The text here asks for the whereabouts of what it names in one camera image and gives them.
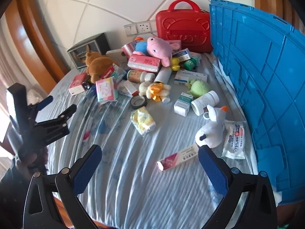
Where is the white bunny plush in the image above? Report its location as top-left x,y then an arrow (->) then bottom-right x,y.
139,81 -> 171,103

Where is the blue white medicine box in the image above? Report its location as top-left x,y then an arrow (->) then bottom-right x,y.
174,70 -> 208,85

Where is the brown teddy bear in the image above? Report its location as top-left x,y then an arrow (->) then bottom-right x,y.
85,52 -> 115,83

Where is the clear plastic bag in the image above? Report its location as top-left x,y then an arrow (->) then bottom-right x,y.
26,91 -> 44,105

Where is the wall socket panel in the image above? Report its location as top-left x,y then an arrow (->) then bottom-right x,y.
123,20 -> 158,37

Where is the white goose plush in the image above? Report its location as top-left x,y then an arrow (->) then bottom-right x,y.
195,105 -> 229,148

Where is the green bottle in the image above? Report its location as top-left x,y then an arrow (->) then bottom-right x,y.
183,58 -> 198,69

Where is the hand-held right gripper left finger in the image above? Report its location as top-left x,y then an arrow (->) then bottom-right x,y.
22,144 -> 103,229

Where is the yellow tissue packet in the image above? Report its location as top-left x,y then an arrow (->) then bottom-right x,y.
131,106 -> 156,137

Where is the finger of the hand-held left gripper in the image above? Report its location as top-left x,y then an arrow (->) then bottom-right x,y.
28,96 -> 54,115
35,104 -> 77,139

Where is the tan label medicine bottle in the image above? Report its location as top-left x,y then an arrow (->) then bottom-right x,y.
127,70 -> 156,83

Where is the black box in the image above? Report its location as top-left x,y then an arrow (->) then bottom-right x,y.
67,33 -> 111,69

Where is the red suitcase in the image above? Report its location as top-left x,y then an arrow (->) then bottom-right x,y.
156,0 -> 212,53

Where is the pink pig plush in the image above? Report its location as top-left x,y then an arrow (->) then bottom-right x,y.
133,36 -> 181,67

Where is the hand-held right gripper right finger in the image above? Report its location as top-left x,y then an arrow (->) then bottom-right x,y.
198,145 -> 278,229

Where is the blue plastic crate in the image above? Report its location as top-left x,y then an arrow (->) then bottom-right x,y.
210,0 -> 305,192

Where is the white pill bottle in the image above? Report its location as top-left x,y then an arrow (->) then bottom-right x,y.
191,91 -> 220,116

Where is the small red white box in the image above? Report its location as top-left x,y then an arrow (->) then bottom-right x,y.
124,80 -> 139,97

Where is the green white tissue packet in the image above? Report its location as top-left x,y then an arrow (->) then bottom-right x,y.
102,63 -> 127,81

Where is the small white green box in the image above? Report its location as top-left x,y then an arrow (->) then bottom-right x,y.
174,93 -> 193,117

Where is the orange bottle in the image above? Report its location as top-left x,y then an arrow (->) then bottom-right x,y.
171,58 -> 187,71

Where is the black tape roll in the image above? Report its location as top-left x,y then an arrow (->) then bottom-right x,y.
130,96 -> 148,110

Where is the red white tissue pack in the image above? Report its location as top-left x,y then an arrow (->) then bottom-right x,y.
69,73 -> 88,96

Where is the pink ointment box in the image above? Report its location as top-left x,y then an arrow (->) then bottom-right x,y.
156,144 -> 199,171

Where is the pink tissue pack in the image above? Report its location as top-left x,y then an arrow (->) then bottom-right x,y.
127,54 -> 161,73
121,40 -> 141,58

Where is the sheer curtain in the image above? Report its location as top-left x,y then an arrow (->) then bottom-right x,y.
0,17 -> 48,115

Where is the green plush toy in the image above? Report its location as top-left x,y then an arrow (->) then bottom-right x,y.
186,79 -> 211,98

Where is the pink green tissue packet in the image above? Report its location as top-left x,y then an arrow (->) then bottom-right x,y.
96,77 -> 119,104

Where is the wet wipes packet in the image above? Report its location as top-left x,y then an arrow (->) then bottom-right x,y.
222,120 -> 247,160

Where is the small red white tube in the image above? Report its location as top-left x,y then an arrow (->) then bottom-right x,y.
83,122 -> 93,142

